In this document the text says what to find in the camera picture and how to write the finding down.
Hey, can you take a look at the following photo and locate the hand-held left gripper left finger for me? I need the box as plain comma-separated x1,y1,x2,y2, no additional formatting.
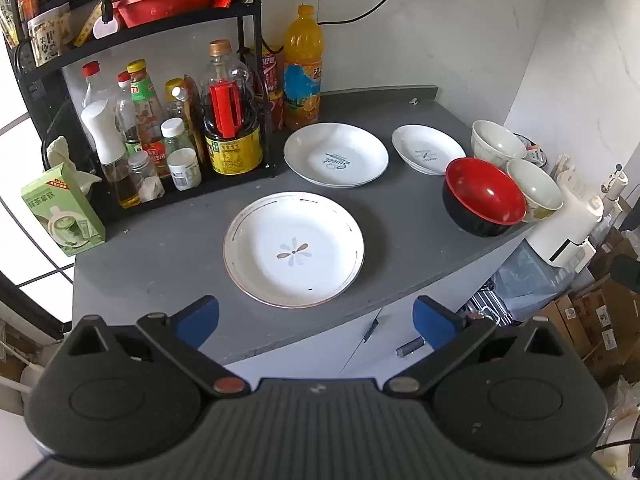
64,295,251,400

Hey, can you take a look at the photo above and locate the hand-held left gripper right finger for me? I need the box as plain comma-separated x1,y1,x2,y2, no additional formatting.
384,295,576,401

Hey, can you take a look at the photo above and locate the white plate with flower print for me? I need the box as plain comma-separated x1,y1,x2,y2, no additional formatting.
223,191,364,309

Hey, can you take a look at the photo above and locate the red and black bowl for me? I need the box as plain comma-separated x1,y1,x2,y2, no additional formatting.
442,157,528,238

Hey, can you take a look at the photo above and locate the cream bowl with patterned outside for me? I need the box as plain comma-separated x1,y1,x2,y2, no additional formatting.
506,159,565,223

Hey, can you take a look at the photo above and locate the small white plate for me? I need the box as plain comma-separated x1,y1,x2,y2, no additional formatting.
391,124,467,177

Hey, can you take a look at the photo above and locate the plain white bowl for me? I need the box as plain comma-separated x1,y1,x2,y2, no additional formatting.
471,120,527,168

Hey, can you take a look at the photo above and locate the white plate with script print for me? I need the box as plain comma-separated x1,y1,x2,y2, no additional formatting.
283,122,390,190

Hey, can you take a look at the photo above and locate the grey marker pen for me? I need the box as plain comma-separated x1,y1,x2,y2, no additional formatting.
395,337,426,357

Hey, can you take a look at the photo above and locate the clear plastic bag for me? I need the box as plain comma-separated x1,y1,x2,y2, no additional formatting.
492,242,566,311

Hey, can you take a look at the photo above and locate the white cabinet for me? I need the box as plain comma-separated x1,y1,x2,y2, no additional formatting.
225,232,536,386

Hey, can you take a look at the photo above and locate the brown cardboard box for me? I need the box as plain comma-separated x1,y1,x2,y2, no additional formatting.
537,295,593,356
575,272,640,386

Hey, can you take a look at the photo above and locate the small clear glass jar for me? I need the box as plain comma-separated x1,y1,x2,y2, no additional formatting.
127,150,166,204

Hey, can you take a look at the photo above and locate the white-cap bottle with white powder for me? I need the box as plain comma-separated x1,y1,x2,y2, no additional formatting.
161,118,203,192

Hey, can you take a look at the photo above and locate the large white appliance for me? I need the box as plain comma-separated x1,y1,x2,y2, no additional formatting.
525,170,606,273

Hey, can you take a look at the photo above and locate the large dark soy sauce bottle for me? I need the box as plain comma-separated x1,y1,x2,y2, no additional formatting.
201,40,264,177

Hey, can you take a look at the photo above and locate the green carton box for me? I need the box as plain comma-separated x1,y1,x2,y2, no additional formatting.
21,162,107,257

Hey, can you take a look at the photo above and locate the amber oil bottle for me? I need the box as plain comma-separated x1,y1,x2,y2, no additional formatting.
172,76,203,161

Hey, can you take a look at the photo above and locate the white-top oil spray bottle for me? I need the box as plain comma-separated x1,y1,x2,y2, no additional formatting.
80,100,142,209

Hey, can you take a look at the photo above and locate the red drink can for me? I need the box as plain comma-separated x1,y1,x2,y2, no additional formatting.
265,91,286,131
248,46,285,95

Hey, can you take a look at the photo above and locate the small white handheld appliance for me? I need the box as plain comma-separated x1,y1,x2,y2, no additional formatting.
600,164,631,206

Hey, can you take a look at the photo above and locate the orange juice bottle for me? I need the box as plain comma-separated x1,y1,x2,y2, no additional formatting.
282,5,324,131

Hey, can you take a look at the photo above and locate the tall clear red-cap bottle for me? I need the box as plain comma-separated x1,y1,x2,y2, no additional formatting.
81,61,118,111

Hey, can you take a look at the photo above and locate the black metal shelf rack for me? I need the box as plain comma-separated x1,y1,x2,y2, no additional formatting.
0,0,277,211

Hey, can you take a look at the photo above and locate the white plug adapter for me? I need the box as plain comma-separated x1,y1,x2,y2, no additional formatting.
92,7,123,41

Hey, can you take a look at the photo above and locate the red plastic basket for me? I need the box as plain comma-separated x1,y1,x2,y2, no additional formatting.
111,0,223,28

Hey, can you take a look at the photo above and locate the clear snack jar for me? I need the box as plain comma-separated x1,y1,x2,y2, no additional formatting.
27,2,73,68

